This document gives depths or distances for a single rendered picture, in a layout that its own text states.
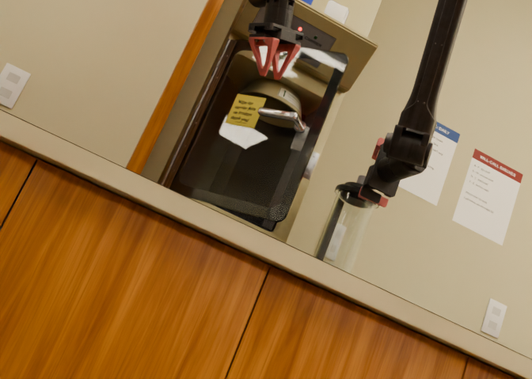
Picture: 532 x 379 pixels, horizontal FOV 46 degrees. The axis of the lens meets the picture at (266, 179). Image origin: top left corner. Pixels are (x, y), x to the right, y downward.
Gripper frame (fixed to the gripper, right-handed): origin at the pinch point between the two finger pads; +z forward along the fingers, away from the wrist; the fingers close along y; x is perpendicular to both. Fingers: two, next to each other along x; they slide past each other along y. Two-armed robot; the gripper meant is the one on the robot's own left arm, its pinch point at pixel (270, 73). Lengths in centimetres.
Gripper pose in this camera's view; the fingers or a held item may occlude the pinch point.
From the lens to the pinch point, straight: 129.1
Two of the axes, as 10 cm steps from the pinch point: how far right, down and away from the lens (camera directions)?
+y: -6.6, -0.4, -7.5
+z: -1.4, 9.9, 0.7
